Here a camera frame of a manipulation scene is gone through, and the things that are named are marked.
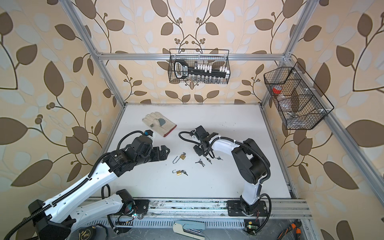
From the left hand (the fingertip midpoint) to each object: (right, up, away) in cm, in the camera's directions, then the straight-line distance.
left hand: (164, 151), depth 74 cm
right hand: (+18, -3, +19) cm, 27 cm away
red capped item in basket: (+64, +34, +13) cm, 73 cm away
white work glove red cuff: (-11, +13, +34) cm, 38 cm away
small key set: (+30, -8, +17) cm, 35 cm away
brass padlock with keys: (+6, -15, +12) cm, 20 cm away
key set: (+24, -10, +17) cm, 31 cm away
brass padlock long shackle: (+3, -10, +17) cm, 20 cm away
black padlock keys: (+19, -11, +16) cm, 27 cm away
